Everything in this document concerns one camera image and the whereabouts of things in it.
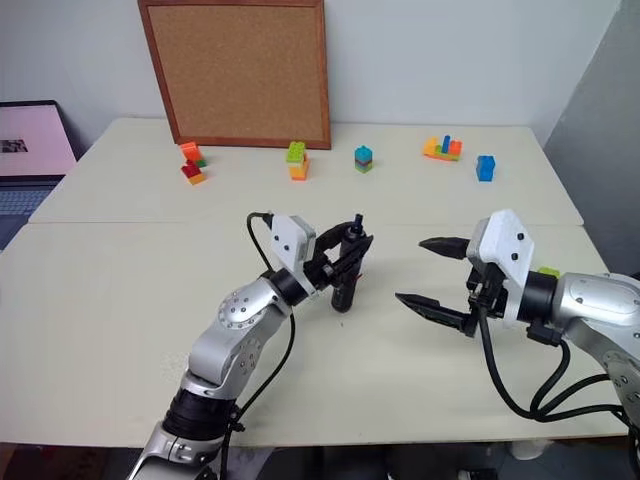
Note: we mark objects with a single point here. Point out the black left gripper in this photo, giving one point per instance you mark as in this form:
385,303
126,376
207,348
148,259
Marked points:
322,270

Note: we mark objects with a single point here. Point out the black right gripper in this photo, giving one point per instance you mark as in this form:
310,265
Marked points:
485,295

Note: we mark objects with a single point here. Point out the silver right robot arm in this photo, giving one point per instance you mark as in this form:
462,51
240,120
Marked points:
595,305

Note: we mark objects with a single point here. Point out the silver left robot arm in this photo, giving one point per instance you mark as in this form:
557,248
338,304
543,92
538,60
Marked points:
225,345

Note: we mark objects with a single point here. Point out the blue green striped block stack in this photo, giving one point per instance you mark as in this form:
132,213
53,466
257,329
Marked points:
364,160

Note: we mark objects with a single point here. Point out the green orange block stack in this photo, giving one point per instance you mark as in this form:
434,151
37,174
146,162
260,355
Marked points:
298,161

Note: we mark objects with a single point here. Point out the small green toy block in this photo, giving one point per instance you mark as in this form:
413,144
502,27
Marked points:
548,272

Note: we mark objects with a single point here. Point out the blue toy block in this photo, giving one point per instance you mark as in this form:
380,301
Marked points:
485,168

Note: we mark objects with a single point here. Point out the orange yellow block assembly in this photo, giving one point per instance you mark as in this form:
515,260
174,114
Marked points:
442,149

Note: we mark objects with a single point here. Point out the red orange toy block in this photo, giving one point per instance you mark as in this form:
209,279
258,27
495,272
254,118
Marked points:
192,172

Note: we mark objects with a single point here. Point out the orange green toy block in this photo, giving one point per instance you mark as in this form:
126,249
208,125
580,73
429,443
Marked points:
191,151

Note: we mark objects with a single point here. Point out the white object under table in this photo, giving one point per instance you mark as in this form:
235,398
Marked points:
530,448

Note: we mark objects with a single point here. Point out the wood framed cork board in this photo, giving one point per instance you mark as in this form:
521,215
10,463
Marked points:
240,75

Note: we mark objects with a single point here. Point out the open laptop pink screen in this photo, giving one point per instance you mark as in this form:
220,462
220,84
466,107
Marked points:
30,145

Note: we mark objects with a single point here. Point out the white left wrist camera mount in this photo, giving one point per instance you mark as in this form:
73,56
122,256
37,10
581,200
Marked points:
291,242

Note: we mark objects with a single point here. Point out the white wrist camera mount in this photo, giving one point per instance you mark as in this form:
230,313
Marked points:
505,245
291,242

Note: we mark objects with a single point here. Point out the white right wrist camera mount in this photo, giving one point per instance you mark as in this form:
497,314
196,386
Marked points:
505,245

